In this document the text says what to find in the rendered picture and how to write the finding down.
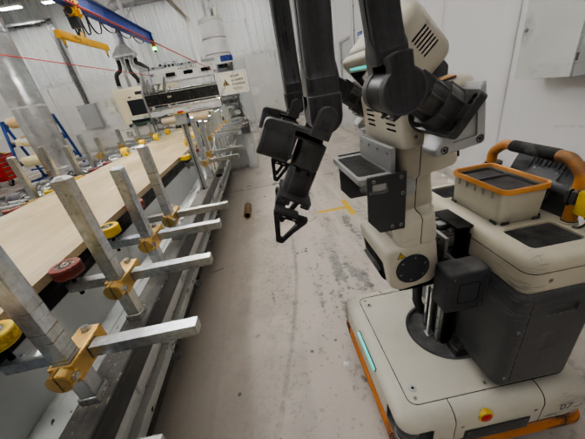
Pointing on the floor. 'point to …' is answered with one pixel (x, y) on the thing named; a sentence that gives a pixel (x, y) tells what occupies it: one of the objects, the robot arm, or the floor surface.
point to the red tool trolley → (6, 170)
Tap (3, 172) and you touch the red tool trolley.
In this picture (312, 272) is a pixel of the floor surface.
